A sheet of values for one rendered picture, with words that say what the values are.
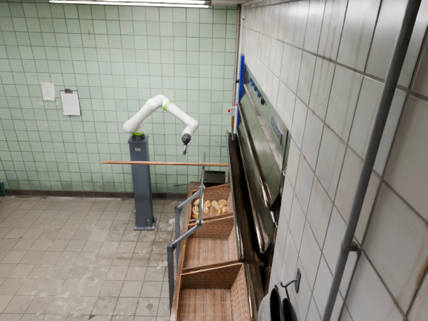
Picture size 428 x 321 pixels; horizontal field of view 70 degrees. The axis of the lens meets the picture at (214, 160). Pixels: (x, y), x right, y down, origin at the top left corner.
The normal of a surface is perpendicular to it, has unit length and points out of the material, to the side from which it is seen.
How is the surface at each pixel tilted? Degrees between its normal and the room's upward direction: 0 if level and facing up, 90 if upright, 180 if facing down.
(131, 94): 90
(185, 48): 90
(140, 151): 90
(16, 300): 0
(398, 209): 90
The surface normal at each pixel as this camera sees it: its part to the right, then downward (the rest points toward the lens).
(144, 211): 0.07, 0.43
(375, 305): -1.00, -0.03
